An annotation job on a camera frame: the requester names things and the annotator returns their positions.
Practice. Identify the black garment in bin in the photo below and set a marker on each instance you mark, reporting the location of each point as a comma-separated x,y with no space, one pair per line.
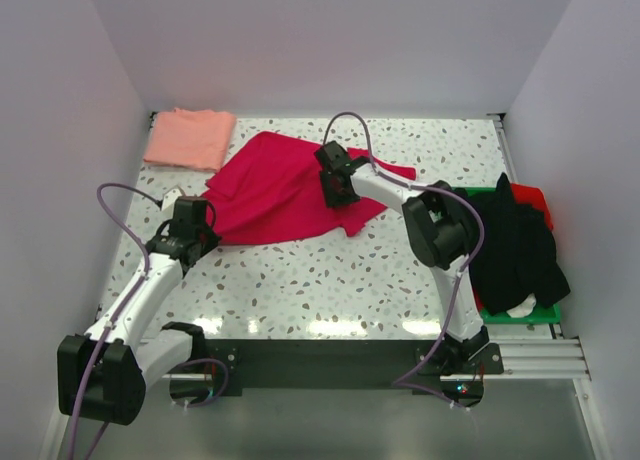
520,250

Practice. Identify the folded peach t-shirt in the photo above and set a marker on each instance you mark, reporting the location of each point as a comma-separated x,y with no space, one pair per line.
196,140

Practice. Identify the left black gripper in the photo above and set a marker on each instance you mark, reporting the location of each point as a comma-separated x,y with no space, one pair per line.
211,242

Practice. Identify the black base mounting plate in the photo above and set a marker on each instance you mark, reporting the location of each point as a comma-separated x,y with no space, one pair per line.
338,365

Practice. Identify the red garment in bin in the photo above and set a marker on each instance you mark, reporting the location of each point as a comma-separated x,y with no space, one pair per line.
534,197

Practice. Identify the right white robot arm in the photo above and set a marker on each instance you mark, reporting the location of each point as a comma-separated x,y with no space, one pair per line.
444,232

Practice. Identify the white cloth in bin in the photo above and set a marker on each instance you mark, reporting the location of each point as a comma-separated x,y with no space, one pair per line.
524,309

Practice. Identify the green plastic bin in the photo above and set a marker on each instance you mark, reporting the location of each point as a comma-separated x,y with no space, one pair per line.
525,317

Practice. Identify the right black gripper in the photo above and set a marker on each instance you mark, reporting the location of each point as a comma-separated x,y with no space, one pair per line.
333,199

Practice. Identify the crimson red t-shirt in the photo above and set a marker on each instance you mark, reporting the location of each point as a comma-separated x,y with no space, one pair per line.
270,192

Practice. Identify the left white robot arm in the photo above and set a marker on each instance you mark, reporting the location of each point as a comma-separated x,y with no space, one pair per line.
104,374

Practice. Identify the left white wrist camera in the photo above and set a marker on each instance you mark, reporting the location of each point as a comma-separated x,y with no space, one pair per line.
169,198

